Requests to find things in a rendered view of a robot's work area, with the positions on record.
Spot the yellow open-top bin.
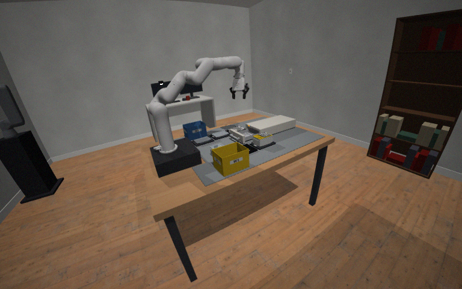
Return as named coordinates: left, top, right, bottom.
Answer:
left=212, top=142, right=249, bottom=177

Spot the dark blue open bin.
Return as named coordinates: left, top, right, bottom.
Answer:
left=183, top=120, right=207, bottom=141

